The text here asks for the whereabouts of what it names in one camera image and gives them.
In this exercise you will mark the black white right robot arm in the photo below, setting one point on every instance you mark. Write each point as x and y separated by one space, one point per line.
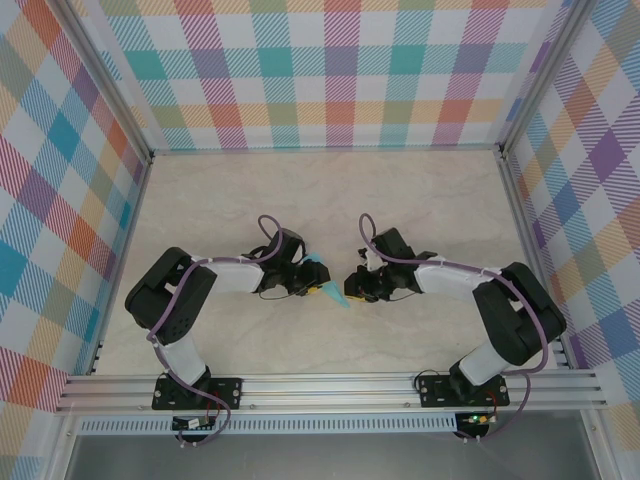
520 320

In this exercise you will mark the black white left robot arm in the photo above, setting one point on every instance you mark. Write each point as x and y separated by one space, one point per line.
165 295

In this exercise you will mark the grey metal panel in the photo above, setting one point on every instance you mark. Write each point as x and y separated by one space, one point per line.
325 457

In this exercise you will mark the circuit board with green light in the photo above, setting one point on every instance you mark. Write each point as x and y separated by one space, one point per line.
477 419

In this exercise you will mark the black circuit board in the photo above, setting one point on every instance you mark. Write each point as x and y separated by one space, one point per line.
190 424

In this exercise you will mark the wide aluminium mounting rail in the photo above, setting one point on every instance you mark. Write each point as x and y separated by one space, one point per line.
325 392

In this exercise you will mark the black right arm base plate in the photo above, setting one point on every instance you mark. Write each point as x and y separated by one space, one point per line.
432 392

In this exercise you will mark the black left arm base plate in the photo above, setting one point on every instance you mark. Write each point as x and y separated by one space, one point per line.
225 390

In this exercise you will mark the long aluminium table edge rail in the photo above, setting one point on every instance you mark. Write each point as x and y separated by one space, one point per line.
325 149

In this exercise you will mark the aluminium table side rail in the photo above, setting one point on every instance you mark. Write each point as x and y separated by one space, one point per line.
122 262
531 260

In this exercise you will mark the aluminium frame post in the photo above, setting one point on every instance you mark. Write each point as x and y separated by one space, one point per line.
105 80
545 80

